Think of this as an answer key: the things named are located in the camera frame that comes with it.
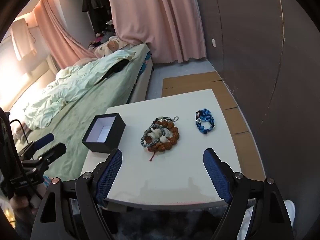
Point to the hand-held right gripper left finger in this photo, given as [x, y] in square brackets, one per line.
[110, 173]

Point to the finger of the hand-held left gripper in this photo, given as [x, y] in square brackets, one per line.
[53, 152]
[45, 138]

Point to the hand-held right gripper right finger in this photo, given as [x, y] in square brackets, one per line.
[215, 173]

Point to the black jewelry box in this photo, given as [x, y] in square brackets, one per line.
[100, 146]

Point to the person's left hand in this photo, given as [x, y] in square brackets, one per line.
[21, 205]

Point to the beige padded headboard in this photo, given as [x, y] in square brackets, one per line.
[30, 85]

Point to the pale green duvet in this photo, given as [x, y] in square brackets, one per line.
[75, 80]

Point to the bed with green sheet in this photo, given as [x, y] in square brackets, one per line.
[100, 97]

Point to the person's white trouser leg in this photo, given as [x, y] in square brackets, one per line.
[287, 210]

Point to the flat brown cardboard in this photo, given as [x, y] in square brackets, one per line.
[190, 82]

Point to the hanging pale towel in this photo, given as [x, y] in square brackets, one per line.
[23, 38]

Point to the dark garment on bed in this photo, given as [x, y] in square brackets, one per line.
[117, 66]

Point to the draped pink curtain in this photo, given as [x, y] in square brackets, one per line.
[57, 30]

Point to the pile of soft toys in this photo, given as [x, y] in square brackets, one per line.
[100, 38]

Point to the printed pillow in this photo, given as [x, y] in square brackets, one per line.
[112, 46]

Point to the dark grey wardrobe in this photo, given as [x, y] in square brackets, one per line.
[262, 55]

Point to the wide pink curtain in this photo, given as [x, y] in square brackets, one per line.
[155, 17]

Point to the white wall switch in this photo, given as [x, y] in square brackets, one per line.
[214, 43]

